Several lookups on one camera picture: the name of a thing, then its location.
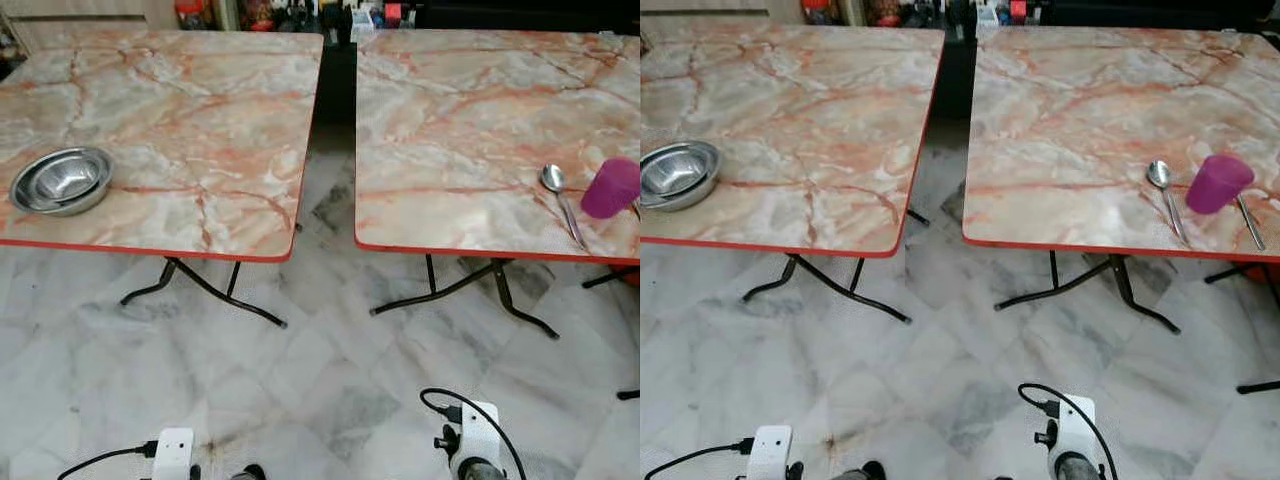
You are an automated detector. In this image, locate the steel spoon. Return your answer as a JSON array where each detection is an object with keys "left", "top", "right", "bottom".
[
  {"left": 540, "top": 164, "right": 589, "bottom": 251},
  {"left": 1146, "top": 160, "right": 1191, "bottom": 246}
]

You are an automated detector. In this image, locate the steel utensil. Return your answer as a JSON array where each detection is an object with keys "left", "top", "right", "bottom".
[{"left": 1236, "top": 195, "right": 1267, "bottom": 252}]

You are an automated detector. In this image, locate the large steel bowl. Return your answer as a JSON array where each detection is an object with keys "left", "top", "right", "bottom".
[
  {"left": 640, "top": 141, "right": 722, "bottom": 212},
  {"left": 9, "top": 146, "right": 115, "bottom": 217}
]

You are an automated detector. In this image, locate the purple plastic cup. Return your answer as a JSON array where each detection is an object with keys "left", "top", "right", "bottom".
[
  {"left": 581, "top": 157, "right": 641, "bottom": 220},
  {"left": 1186, "top": 154, "right": 1255, "bottom": 215}
]

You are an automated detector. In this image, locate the marble pattern folding table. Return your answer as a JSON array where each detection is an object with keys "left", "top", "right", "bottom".
[
  {"left": 962, "top": 25, "right": 1280, "bottom": 335},
  {"left": 640, "top": 25, "right": 946, "bottom": 324},
  {"left": 354, "top": 28, "right": 641, "bottom": 341},
  {"left": 0, "top": 28, "right": 327, "bottom": 329}
]

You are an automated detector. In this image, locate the small steel bowl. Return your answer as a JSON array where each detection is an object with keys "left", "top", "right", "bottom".
[
  {"left": 641, "top": 148, "right": 713, "bottom": 199},
  {"left": 28, "top": 154, "right": 105, "bottom": 204}
]

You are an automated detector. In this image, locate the beige wooden cabinet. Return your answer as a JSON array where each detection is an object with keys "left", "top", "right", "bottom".
[
  {"left": 0, "top": 0, "right": 178, "bottom": 53},
  {"left": 640, "top": 0, "right": 803, "bottom": 47}
]

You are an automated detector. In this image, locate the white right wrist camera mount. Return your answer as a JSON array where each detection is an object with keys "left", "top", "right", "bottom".
[
  {"left": 456, "top": 402, "right": 502, "bottom": 473},
  {"left": 1054, "top": 397, "right": 1099, "bottom": 469}
]

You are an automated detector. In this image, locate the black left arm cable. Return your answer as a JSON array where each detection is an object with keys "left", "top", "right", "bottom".
[
  {"left": 57, "top": 440, "right": 159, "bottom": 480},
  {"left": 645, "top": 438, "right": 754, "bottom": 480}
]

